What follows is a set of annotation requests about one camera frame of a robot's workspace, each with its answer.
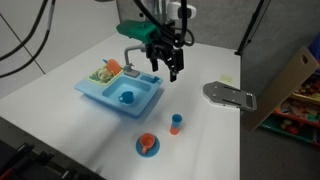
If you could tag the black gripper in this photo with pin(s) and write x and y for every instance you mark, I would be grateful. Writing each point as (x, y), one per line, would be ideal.
(160, 50)

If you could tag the blue tumbler cup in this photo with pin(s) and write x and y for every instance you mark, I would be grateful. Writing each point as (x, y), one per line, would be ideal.
(177, 120)

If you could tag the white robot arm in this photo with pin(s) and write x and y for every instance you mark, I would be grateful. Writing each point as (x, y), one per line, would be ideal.
(166, 8)

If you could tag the light blue toy sink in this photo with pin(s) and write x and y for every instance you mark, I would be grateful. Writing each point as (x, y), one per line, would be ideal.
(96, 93)

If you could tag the grey toy faucet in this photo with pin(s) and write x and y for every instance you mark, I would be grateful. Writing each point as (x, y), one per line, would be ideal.
(127, 55)

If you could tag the orange toy plate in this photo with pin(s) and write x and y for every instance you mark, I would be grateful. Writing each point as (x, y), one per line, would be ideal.
(114, 66)

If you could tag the small blue toy piece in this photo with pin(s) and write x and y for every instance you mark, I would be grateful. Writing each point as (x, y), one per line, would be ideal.
(104, 61)

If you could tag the pale crumpled toy item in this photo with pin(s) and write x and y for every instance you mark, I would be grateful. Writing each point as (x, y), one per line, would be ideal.
(104, 75)

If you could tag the yellow sticky note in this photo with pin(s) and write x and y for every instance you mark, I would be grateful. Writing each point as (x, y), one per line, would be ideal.
(226, 78)

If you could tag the yellow dish rack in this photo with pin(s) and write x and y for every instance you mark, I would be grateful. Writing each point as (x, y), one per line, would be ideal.
(96, 79)

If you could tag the grey metal mounting plate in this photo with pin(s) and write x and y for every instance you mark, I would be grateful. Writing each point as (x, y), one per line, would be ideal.
(230, 96)

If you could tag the blue saucer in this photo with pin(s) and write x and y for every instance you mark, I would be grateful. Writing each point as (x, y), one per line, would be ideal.
(151, 152)

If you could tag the black tripod stand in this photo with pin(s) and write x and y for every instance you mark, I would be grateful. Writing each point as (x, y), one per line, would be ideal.
(248, 30)

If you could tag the shelf with colourful toys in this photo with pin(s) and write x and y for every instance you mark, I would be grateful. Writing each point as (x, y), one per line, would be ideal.
(300, 110)

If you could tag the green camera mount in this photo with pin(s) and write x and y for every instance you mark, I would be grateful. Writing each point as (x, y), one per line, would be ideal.
(135, 29)

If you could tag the black equipment frame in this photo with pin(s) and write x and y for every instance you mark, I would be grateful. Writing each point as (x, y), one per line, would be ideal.
(30, 163)

